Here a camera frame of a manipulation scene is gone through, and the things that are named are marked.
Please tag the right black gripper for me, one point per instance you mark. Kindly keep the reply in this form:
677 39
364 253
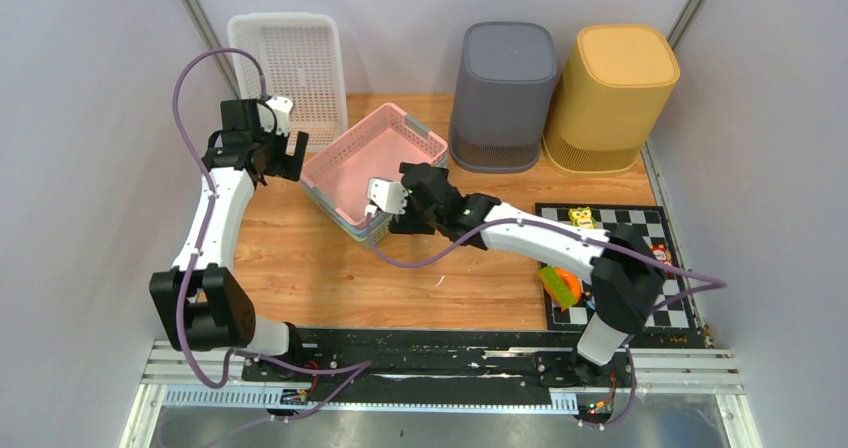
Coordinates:
410 223

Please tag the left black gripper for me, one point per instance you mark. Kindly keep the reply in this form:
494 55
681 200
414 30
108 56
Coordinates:
287 166

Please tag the pink perforated basket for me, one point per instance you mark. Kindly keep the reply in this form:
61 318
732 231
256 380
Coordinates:
375 147

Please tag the blue perforated basket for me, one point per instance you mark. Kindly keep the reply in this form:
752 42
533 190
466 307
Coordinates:
338 223

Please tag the white perforated basket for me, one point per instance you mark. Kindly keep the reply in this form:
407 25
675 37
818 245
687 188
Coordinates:
301 58

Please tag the grey slatted waste bin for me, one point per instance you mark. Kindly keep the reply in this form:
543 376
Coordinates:
507 74

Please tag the yellow slatted waste bin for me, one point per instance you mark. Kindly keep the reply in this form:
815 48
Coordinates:
614 86

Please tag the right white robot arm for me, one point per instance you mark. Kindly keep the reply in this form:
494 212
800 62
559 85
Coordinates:
624 277

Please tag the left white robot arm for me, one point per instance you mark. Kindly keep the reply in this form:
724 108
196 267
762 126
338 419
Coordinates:
199 298

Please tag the green orange toy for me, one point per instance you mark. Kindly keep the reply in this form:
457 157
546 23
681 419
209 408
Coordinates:
562 286

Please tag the yellow owl toy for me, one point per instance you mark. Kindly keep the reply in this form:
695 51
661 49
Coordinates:
582 217

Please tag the red round toy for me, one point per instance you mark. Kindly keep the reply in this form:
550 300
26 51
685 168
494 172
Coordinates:
662 253

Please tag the black white checkerboard mat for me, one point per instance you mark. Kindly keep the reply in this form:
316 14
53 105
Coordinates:
651 222

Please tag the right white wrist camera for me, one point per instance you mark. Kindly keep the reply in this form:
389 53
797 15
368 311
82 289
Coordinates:
386 196

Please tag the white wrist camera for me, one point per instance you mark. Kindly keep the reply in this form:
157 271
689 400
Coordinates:
386 196
276 115

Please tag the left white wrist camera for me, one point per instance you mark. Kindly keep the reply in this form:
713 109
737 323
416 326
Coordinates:
276 115

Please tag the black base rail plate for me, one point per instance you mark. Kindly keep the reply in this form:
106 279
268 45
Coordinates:
450 365

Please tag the left corner metal post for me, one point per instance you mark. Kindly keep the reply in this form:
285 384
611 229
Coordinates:
210 40

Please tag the corner metal post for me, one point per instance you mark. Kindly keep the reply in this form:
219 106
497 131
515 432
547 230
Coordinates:
210 40
685 18

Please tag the aluminium frame rails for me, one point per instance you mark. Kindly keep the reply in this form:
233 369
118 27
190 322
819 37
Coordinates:
682 374

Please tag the right corner metal post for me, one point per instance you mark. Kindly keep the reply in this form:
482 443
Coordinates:
685 18

